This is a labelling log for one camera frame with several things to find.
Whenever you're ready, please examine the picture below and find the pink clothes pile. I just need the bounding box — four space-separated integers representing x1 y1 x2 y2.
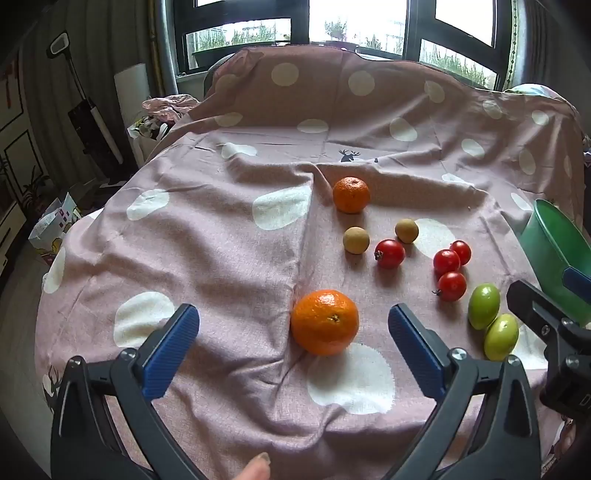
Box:
141 93 202 123

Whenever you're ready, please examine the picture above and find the brown longan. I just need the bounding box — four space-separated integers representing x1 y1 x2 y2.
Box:
342 226 371 254
394 219 420 244

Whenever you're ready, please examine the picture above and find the green jujube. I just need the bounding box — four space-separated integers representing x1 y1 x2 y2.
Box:
468 283 501 330
483 313 520 361

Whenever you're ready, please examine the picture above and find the white printed paper bag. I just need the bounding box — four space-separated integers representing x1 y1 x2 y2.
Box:
28 192 82 267

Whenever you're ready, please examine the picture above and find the person's left hand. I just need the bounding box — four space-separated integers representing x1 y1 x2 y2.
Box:
238 452 273 480

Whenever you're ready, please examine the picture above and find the large orange mandarin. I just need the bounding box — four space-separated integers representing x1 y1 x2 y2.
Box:
290 289 360 356

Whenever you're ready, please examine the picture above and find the black upright vacuum cleaner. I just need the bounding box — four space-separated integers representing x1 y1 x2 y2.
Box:
46 30 124 165

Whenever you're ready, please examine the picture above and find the green plastic bowl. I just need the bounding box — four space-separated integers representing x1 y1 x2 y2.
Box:
517 198 591 326

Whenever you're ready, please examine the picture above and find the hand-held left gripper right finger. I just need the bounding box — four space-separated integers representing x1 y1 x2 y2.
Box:
383 303 542 480

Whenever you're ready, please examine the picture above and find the pink polka dot blanket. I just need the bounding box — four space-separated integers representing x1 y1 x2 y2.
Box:
34 44 591 480

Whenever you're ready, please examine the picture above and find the floral plastic bag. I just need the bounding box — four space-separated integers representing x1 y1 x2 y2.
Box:
127 114 177 163

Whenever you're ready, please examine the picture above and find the black framed window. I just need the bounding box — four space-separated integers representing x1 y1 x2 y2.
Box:
148 0 527 90

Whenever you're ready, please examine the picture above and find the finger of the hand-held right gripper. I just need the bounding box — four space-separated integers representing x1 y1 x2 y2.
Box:
506 280 579 345
563 266 591 301

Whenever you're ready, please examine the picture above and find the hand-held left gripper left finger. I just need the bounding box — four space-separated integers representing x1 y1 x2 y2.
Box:
50 303 209 480

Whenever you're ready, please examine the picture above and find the small orange mandarin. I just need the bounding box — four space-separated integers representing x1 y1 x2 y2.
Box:
333 176 371 214

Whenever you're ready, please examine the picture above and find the red cherry tomato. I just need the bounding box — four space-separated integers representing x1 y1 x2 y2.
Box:
433 249 461 277
433 271 468 302
374 239 406 270
450 240 472 266

